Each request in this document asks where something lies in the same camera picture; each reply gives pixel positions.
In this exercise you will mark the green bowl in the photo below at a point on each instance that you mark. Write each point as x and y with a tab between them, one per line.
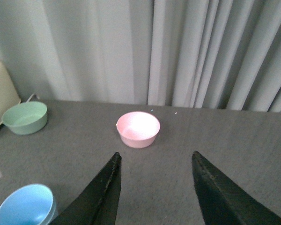
26	118

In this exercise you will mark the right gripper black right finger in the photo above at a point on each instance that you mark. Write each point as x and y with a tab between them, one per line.
222	201

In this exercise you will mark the blue cup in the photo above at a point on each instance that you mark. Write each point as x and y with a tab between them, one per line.
33	204

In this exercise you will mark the pink bowl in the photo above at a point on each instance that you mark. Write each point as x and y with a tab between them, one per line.
138	129

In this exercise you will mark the grey curtain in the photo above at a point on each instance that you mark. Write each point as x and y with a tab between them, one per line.
222	54

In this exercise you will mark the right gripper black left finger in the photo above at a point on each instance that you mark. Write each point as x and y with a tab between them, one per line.
98	202

